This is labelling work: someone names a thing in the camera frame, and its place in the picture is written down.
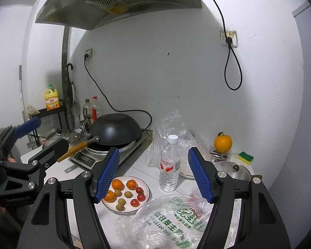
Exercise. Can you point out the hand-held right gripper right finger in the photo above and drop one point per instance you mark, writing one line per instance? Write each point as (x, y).
(200, 176)

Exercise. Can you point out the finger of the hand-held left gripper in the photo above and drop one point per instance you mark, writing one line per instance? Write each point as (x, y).
(54, 149)
(28, 127)

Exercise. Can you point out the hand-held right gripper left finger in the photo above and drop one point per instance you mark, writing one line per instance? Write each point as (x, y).
(107, 176)

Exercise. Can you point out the small mandarin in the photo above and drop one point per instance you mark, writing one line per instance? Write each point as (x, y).
(132, 184)
(111, 196)
(117, 184)

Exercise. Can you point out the green kiwi berry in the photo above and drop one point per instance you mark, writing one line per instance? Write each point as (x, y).
(117, 192)
(120, 207)

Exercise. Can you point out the red cherry tomato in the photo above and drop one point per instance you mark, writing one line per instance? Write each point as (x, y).
(134, 202)
(139, 189)
(141, 197)

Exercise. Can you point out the white plate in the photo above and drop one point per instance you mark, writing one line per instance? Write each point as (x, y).
(131, 208)

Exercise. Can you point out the green printed plastic bag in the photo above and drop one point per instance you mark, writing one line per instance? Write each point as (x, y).
(171, 220)

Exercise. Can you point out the person's left hand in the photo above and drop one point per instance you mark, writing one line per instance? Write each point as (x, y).
(11, 160)

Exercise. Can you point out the white rag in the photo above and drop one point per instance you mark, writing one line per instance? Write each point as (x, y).
(31, 110)

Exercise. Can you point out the clear plastic box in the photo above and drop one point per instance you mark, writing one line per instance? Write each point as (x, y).
(219, 157)

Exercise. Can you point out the black metal rack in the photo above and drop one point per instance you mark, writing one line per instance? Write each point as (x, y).
(51, 111)

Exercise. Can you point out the steel induction cooker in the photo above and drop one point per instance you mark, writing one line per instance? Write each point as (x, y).
(84, 159)

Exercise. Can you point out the clear water bottle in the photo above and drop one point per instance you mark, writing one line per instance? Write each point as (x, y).
(169, 166)

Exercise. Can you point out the metal utensil holder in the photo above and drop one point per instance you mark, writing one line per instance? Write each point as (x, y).
(84, 129)

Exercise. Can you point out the yellow detergent bottle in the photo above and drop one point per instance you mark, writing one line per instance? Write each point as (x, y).
(51, 99)

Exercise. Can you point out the grey metal pole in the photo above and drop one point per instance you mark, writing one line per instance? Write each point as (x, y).
(20, 88)

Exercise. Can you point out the large orange with stem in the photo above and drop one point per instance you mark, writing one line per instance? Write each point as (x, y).
(223, 143)

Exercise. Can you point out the yellow green sponge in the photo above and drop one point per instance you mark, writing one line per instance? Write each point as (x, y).
(245, 158)

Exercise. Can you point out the dark oil bottle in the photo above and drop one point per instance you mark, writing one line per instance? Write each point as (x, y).
(86, 111)

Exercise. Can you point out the red label bottle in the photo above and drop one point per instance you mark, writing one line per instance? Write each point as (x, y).
(94, 112)

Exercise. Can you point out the clear plastic bag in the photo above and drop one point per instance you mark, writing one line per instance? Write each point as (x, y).
(171, 122)

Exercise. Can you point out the black umbrella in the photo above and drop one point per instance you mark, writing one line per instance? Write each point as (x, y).
(68, 75)

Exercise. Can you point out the grey range hood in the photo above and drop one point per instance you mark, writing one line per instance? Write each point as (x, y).
(75, 10)

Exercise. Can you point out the white wall socket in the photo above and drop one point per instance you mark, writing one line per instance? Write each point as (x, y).
(233, 35)

